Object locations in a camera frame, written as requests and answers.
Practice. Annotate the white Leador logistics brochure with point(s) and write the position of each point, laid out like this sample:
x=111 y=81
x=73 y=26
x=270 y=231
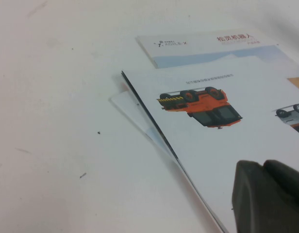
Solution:
x=212 y=145

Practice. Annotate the plain white paper sheet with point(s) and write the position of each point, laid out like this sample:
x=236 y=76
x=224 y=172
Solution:
x=135 y=114

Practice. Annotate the AgileX brochure sky cover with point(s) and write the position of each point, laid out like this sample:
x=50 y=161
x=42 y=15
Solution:
x=200 y=55

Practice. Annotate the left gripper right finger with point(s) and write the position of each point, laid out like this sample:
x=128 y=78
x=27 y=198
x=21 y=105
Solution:
x=285 y=179

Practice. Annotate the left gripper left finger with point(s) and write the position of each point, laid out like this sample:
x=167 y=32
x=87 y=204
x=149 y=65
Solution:
x=256 y=206

